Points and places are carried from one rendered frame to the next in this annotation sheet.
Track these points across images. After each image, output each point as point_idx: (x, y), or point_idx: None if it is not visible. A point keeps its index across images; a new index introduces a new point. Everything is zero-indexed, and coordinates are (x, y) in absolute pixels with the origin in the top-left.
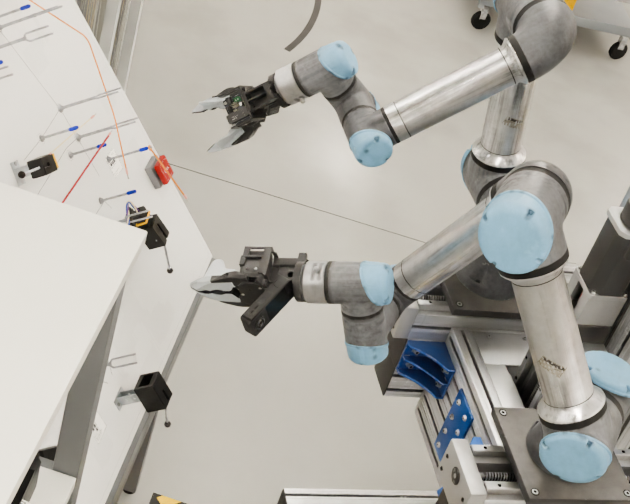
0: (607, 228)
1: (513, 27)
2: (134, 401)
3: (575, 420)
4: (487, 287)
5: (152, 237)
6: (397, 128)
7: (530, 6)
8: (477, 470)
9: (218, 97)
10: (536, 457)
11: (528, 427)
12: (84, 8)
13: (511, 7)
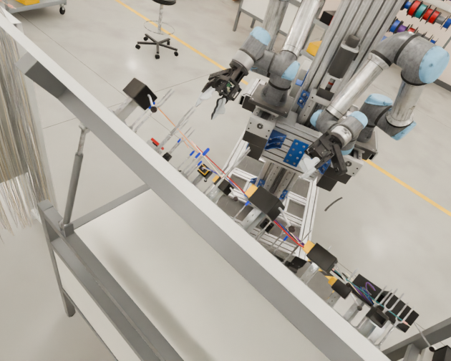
0: (345, 53)
1: None
2: (263, 235)
3: (412, 119)
4: (284, 101)
5: (210, 173)
6: (298, 55)
7: None
8: (353, 157)
9: (221, 89)
10: (361, 140)
11: None
12: (18, 94)
13: None
